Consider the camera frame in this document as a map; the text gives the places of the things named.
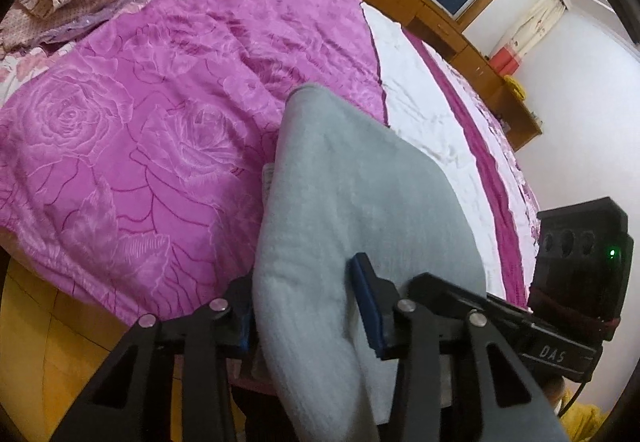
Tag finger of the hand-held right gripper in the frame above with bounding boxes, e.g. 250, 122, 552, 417
407, 272, 533, 329

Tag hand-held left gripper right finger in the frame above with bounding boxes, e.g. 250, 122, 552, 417
349, 252, 571, 442

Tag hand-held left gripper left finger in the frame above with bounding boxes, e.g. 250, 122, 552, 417
50, 272, 258, 442

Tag grey pants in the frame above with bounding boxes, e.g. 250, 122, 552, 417
251, 82, 488, 442

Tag white and magenta blanket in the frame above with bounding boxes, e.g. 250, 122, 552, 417
360, 1, 543, 308

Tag yellow object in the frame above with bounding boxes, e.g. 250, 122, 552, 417
502, 75, 526, 100

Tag magenta rose pattern blanket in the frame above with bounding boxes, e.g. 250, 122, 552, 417
0, 0, 393, 328

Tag cream curtain with orange hem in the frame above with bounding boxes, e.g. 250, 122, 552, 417
487, 0, 566, 73

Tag pink floral bedsheet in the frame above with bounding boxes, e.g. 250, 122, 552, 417
0, 40, 76, 98

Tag lilac ruffled pillow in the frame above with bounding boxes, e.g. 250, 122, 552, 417
0, 0, 166, 50

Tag black cable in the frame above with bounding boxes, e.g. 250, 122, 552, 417
557, 377, 591, 420

